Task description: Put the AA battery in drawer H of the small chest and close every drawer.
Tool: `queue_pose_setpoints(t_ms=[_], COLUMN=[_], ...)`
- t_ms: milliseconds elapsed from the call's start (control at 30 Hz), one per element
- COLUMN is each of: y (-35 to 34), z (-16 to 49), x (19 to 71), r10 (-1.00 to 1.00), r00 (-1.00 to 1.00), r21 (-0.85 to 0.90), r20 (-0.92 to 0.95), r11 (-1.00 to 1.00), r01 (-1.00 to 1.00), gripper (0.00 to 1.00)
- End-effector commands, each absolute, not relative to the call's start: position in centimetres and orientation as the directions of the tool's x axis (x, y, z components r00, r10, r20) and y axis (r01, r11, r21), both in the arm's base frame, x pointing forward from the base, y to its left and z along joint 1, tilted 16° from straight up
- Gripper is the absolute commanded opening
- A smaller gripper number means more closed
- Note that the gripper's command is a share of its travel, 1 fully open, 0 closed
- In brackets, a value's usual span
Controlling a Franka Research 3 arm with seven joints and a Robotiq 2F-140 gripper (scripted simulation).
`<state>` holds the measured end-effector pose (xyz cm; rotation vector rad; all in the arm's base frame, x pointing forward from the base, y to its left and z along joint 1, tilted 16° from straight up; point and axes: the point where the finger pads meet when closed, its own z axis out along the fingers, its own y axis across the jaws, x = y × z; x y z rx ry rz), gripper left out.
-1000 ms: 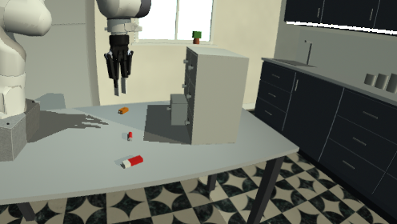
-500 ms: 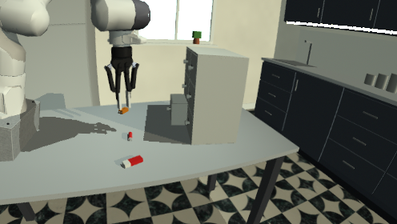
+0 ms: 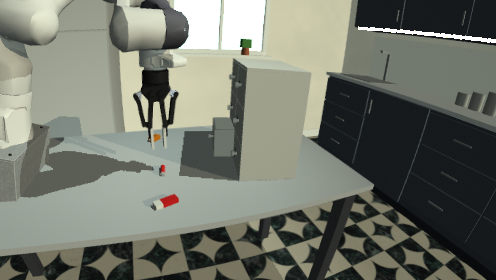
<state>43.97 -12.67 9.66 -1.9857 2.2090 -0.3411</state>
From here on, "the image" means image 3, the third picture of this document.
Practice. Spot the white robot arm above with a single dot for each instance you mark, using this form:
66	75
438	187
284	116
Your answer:
34	22

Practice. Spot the grey drawer front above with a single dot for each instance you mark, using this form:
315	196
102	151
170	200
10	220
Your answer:
234	78
238	121
236	153
223	136
232	107
241	84

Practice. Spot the small grey chest of drawers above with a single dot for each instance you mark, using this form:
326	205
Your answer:
273	121

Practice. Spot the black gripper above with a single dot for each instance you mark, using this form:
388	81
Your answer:
156	92

